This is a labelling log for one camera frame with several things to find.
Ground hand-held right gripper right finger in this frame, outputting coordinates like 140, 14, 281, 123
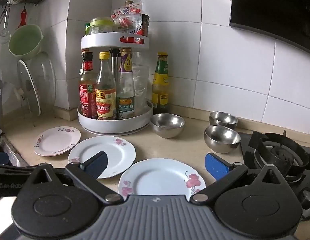
190, 152, 287, 205

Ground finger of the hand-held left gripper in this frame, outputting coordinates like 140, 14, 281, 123
0, 152, 38, 175

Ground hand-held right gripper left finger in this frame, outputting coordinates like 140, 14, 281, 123
27, 151, 124, 205

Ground stainless steel bowl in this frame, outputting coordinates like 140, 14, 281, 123
150, 113, 185, 139
209, 111, 238, 130
204, 125, 241, 154

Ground white plate pink flowers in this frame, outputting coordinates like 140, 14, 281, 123
68, 136, 136, 179
118, 158, 207, 198

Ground black gas stove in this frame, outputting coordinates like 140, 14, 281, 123
239, 131, 310, 222

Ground small pink-flowered white plate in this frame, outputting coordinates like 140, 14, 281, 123
34, 126, 81, 157

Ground black burner grate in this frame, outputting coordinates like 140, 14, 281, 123
248, 130, 310, 179

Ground yellow-capped vinegar bottle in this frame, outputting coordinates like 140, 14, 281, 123
95, 52, 117, 121

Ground gas burner head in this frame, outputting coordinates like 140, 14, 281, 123
266, 147, 295, 171

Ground dark sauce bottle red label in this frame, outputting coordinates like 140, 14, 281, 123
78, 50, 98, 120

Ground glass pot lid white knob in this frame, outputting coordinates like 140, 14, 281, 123
17, 59, 42, 117

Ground clear plastic bag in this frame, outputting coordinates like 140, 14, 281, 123
132, 52, 149, 117

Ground clear glass lid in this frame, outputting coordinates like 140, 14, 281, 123
30, 51, 57, 108

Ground black-topped steel bottle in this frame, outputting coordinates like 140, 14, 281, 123
109, 48, 121, 85

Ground clear bottle purple label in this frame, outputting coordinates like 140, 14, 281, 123
116, 48, 135, 121

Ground green yellow-labelled bottle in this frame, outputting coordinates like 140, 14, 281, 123
152, 52, 170, 115

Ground green plastic colander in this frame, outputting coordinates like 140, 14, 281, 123
8, 24, 44, 57

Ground steel slotted spatula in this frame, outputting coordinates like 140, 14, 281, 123
0, 5, 11, 55

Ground white two-tier rotating rack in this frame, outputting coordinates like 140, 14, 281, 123
77, 33, 154, 137

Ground green-lidded jar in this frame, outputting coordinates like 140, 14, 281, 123
88, 17, 115, 36

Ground dark glass jar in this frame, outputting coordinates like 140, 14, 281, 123
141, 14, 151, 37

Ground red-printed plastic packet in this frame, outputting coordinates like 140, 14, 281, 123
111, 0, 143, 40

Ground black range hood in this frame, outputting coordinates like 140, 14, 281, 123
229, 0, 310, 55

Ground red-handled utensil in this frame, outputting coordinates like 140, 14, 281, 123
16, 8, 28, 30

